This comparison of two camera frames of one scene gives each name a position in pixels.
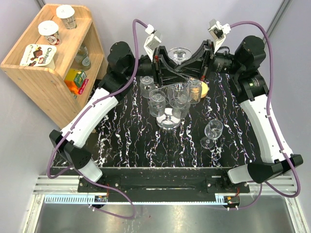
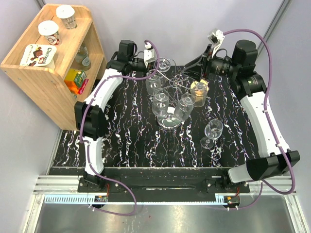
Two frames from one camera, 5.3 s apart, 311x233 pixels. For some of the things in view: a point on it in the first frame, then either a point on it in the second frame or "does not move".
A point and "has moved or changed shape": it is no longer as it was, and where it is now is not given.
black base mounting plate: (164, 185) does not move
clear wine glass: (213, 129) does not move
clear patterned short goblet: (157, 102) has moved or changed shape
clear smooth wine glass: (181, 92) to (153, 84)
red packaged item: (83, 85) does not move
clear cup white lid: (66, 12) does not move
